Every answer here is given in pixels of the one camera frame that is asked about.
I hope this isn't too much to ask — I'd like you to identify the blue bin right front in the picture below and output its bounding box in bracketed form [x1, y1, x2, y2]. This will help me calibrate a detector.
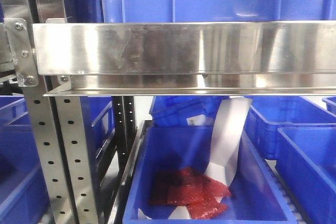
[276, 127, 335, 223]

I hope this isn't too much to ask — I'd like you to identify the white paper sheet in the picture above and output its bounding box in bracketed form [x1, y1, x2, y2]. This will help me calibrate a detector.
[134, 98, 251, 223]

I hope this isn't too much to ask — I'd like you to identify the blue bin right rear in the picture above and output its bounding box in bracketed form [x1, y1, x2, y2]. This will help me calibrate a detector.
[244, 95, 335, 160]

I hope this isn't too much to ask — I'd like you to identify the blue bin tilted rear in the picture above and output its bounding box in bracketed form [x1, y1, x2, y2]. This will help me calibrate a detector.
[149, 95, 229, 127]

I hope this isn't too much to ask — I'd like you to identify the steel corner bracket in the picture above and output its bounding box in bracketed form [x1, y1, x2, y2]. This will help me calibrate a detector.
[4, 18, 38, 87]

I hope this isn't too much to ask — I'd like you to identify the blue bin left lower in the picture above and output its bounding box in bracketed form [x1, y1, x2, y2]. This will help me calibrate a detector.
[1, 95, 49, 223]

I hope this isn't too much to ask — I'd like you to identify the blue bin with red bags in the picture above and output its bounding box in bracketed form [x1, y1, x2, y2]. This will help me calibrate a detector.
[123, 126, 297, 223]

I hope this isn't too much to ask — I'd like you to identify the blue bin behind post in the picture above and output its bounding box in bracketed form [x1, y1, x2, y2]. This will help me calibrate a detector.
[80, 96, 116, 159]

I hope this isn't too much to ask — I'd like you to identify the stainless steel shelf rail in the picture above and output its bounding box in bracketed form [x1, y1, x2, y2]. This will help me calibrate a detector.
[33, 21, 335, 97]

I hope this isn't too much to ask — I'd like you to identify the black perforated post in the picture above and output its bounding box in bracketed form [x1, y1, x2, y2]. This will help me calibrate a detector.
[112, 96, 137, 169]

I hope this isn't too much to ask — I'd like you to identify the red mesh bag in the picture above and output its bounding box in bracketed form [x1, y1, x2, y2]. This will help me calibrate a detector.
[149, 167, 231, 219]

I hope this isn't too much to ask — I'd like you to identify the perforated steel shelf post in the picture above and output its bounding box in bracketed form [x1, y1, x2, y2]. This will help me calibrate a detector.
[1, 0, 103, 223]

